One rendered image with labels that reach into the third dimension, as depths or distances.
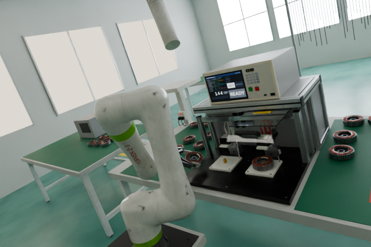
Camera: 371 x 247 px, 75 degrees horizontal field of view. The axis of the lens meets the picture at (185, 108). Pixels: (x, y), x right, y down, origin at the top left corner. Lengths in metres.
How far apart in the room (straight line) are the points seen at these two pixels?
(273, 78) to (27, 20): 5.17
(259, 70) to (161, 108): 0.64
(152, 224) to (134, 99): 0.47
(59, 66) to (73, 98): 0.71
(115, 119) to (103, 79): 5.26
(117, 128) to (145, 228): 0.39
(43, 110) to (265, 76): 4.81
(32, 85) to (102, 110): 4.68
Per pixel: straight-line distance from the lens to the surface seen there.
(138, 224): 1.01
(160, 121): 0.88
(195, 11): 9.21
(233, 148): 1.59
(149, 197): 0.99
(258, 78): 1.34
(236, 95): 1.43
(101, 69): 6.18
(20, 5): 5.93
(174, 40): 2.46
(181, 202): 0.95
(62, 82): 5.74
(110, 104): 0.91
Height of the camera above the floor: 1.49
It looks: 13 degrees down
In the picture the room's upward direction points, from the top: 17 degrees counter-clockwise
